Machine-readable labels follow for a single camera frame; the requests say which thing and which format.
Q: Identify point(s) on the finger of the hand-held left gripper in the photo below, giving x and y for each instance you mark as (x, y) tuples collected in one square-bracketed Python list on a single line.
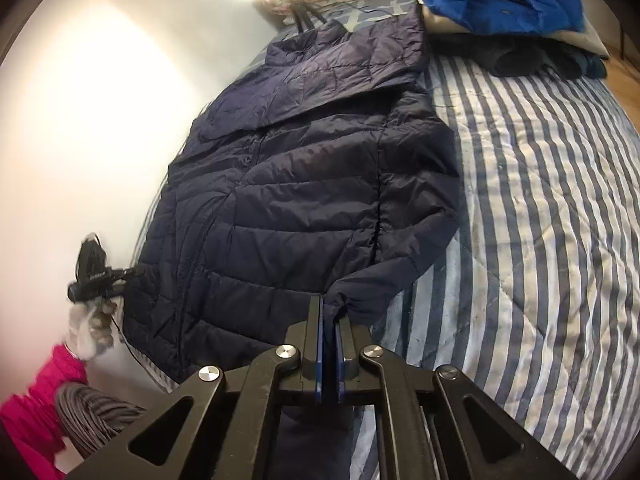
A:
[(132, 274)]

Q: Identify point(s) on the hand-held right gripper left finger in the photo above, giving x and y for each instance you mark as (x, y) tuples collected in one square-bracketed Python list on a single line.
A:
[(318, 340)]

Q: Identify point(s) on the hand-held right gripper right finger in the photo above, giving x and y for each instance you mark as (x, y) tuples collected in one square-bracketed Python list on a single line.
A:
[(340, 355)]

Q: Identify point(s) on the navy puffer jacket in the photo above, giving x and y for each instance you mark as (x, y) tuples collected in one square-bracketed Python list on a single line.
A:
[(300, 185)]

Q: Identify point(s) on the pile of dark clothes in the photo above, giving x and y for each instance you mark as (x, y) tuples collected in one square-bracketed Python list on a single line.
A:
[(515, 62)]

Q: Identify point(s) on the person's left hand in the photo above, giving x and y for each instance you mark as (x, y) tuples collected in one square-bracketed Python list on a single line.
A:
[(90, 330)]

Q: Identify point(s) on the grey striped knit cloth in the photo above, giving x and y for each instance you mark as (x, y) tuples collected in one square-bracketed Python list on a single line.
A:
[(90, 410)]

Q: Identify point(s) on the blue white striped blanket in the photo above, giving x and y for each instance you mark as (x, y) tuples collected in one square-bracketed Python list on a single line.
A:
[(525, 210)]

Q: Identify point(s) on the black tripod stand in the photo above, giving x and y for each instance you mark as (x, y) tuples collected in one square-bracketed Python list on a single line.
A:
[(303, 17)]

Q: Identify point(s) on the blue checkered bed sheet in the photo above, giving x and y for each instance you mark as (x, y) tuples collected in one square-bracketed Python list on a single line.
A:
[(385, 7)]

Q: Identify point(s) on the bright blue jacket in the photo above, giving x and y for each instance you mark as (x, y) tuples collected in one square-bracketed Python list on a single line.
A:
[(500, 5)]

